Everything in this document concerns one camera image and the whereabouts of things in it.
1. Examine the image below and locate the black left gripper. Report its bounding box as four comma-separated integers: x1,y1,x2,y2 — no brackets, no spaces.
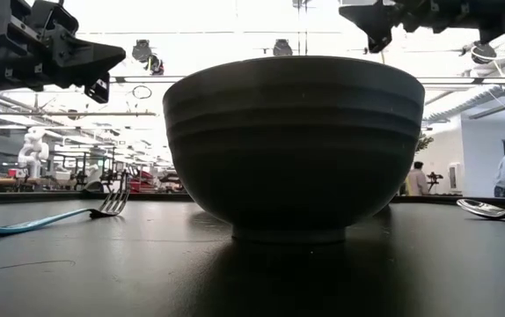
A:
0,0,127,107

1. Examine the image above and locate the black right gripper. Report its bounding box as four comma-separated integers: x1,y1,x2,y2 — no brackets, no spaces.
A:
339,0,505,55

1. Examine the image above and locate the black ribbed bowl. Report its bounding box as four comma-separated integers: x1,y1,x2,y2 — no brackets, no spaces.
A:
162,55,426,245

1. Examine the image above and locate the teal-handled metal fork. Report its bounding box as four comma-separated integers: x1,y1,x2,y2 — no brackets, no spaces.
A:
0,173,131,236

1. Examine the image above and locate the teal-handled metal spoon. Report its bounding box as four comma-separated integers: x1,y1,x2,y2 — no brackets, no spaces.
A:
456,198,505,221

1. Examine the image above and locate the red tool cart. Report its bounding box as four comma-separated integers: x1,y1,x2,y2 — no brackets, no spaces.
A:
127,169,157,194

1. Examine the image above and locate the black ceiling cable reel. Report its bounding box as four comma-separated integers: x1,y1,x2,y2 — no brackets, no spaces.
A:
131,39,153,63
471,41,498,65
273,39,294,57

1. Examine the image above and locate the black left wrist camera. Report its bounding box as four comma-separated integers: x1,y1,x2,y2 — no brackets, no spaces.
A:
27,0,80,36

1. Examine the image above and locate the black metal table frame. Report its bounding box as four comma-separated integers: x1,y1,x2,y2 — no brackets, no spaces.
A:
0,190,505,210

